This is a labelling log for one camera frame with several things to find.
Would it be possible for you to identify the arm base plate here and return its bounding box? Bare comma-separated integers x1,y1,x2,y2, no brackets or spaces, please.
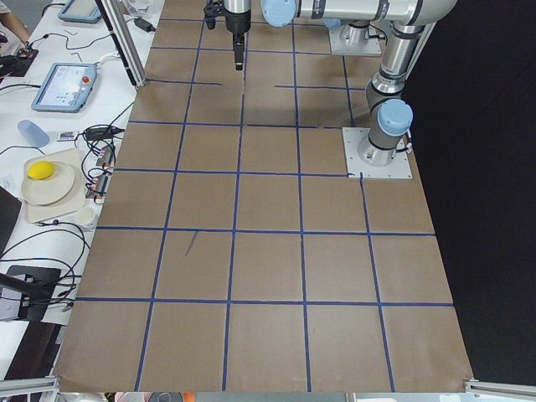
342,127,413,179
328,22,382,57

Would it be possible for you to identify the beige tray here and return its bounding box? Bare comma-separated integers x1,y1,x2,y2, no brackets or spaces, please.
21,148,85,224

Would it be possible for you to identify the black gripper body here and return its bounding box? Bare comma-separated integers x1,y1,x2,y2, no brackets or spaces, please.
224,0,251,34

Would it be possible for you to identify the aluminium frame post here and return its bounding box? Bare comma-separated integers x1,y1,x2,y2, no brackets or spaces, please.
95,0,147,88

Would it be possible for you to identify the person's hand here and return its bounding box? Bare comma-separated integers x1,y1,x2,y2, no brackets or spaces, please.
1,12,30,43

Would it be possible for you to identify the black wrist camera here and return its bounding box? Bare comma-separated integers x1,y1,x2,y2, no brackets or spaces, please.
204,0,224,30

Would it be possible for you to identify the black power adapter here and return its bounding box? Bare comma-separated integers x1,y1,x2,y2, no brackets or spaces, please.
134,17,156,33

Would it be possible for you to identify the beige plate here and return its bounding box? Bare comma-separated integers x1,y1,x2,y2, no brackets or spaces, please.
21,162,75,205

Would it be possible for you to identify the blue plastic cup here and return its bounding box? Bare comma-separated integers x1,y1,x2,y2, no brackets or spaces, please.
18,120,49,148

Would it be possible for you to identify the yellow lemon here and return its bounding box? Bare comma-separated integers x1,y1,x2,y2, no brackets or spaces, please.
27,161,55,180

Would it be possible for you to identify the white paper cup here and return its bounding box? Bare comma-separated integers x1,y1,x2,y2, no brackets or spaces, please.
75,207,99,229

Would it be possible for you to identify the blue teach pendant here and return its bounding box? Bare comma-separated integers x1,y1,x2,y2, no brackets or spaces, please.
58,0,101,23
31,63,97,113

